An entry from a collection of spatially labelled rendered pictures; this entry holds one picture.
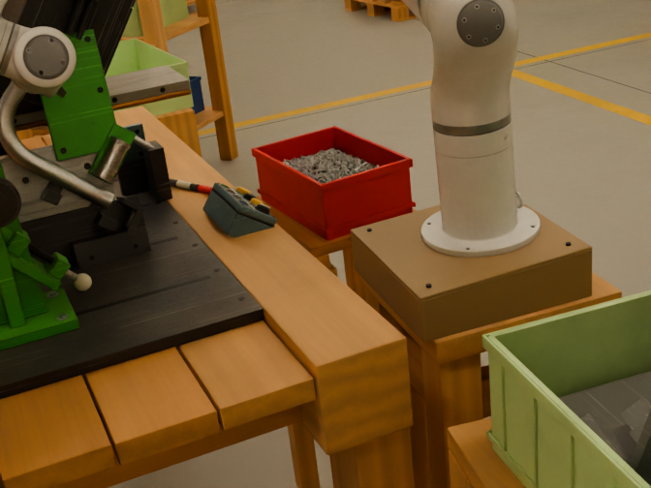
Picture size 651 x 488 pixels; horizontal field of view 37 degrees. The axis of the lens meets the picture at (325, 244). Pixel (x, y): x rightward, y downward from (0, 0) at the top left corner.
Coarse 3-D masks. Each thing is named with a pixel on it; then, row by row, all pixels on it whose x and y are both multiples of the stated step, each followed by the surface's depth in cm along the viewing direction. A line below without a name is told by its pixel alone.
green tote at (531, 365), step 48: (528, 336) 124; (576, 336) 126; (624, 336) 129; (528, 384) 112; (576, 384) 129; (528, 432) 116; (576, 432) 103; (528, 480) 119; (576, 480) 107; (624, 480) 96
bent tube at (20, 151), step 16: (16, 96) 163; (0, 112) 163; (0, 128) 163; (16, 144) 164; (16, 160) 164; (32, 160) 165; (48, 176) 166; (64, 176) 167; (80, 192) 168; (96, 192) 169
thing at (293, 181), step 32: (256, 160) 214; (288, 160) 215; (320, 160) 211; (352, 160) 210; (384, 160) 205; (288, 192) 204; (320, 192) 189; (352, 192) 193; (384, 192) 196; (320, 224) 194; (352, 224) 194
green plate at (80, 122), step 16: (80, 48) 169; (96, 48) 170; (80, 64) 170; (96, 64) 171; (80, 80) 170; (96, 80) 171; (64, 96) 169; (80, 96) 170; (96, 96) 171; (48, 112) 168; (64, 112) 169; (80, 112) 170; (96, 112) 171; (112, 112) 172; (48, 128) 169; (64, 128) 170; (80, 128) 171; (96, 128) 172; (64, 144) 170; (80, 144) 171; (96, 144) 172
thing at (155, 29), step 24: (144, 0) 425; (168, 0) 454; (144, 24) 430; (168, 24) 456; (192, 24) 454; (216, 24) 471; (216, 48) 473; (216, 72) 476; (192, 96) 479; (216, 96) 482; (216, 120) 488
